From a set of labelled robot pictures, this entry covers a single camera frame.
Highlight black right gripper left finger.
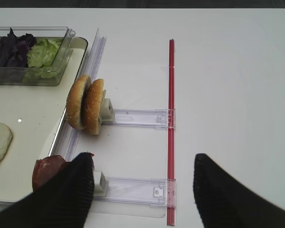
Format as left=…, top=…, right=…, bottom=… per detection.
left=0, top=158, right=93, bottom=228

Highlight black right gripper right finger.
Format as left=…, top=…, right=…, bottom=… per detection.
left=193, top=153, right=285, bottom=228

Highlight front meat slice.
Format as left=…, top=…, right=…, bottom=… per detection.
left=32, top=153, right=95, bottom=192

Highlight green lettuce in container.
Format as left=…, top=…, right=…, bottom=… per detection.
left=25, top=38, right=62, bottom=81

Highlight white pusher block lower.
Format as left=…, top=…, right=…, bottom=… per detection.
left=93, top=171, right=108, bottom=197

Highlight white pusher block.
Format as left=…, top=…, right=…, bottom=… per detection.
left=99, top=90, right=114, bottom=123
left=93, top=171, right=108, bottom=197

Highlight right lower clear pusher track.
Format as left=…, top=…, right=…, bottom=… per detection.
left=94, top=177, right=176, bottom=208

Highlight clear pusher track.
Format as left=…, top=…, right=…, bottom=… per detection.
left=103, top=109, right=175, bottom=129
left=94, top=177, right=176, bottom=208

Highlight right red strip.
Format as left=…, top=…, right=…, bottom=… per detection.
left=167, top=39, right=175, bottom=226

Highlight cream metal tray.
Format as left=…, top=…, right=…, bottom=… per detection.
left=0, top=37, right=88, bottom=204

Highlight white pusher block upper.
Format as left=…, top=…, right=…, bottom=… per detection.
left=99, top=90, right=114, bottom=123

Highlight sesame bun top inner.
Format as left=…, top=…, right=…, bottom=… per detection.
left=66, top=75, right=91, bottom=130

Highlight sesame bun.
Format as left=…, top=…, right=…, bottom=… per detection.
left=66, top=75, right=91, bottom=130
left=82, top=79, right=104, bottom=135

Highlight right upper clear pusher track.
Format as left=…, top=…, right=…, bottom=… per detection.
left=103, top=109, right=175, bottom=129

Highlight sesame bun top outer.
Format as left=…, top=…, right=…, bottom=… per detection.
left=82, top=79, right=104, bottom=135

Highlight clear plastic salad container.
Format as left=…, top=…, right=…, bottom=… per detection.
left=0, top=27, right=76, bottom=86

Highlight purple cabbage shreds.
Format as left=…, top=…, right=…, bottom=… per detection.
left=0, top=29, right=37, bottom=67

